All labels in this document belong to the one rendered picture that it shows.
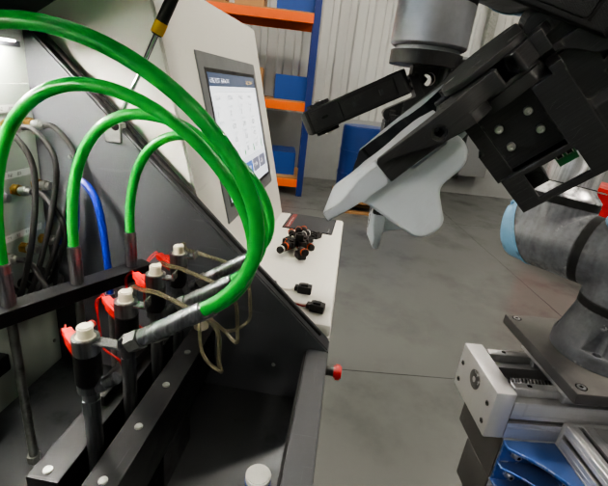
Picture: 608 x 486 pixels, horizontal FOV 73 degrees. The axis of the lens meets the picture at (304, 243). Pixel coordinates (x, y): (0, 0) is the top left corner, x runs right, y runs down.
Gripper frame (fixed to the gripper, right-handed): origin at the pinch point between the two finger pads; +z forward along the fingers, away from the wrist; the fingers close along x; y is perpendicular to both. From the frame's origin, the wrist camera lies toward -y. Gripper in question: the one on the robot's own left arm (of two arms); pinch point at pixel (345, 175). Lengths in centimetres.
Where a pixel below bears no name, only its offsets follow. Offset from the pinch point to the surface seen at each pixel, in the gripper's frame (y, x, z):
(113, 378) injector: 1.6, -6.3, 33.0
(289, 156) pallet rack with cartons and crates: 2, 471, 273
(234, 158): -6.5, 1.4, 7.4
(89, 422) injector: 3.7, -8.7, 39.3
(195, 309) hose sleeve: 1.2, -2.6, 19.6
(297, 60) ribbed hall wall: -96, 605, 229
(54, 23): -23.1, 0.4, 10.9
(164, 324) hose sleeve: 0.5, -3.7, 23.2
